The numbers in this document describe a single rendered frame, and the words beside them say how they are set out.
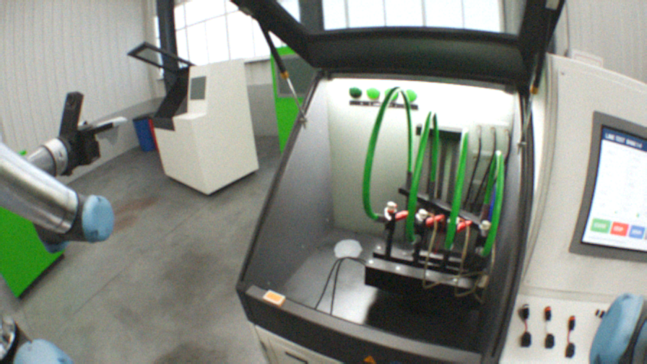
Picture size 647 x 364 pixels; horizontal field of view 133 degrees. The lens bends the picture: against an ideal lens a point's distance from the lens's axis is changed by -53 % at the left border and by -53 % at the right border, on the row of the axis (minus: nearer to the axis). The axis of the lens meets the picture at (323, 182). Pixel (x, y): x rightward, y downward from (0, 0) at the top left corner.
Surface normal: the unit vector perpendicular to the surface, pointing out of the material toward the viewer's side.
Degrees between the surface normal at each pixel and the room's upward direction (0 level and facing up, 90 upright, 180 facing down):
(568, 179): 76
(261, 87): 90
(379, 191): 90
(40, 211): 119
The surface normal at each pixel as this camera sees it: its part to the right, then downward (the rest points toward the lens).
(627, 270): -0.47, 0.19
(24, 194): 0.93, 0.34
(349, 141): -0.47, 0.41
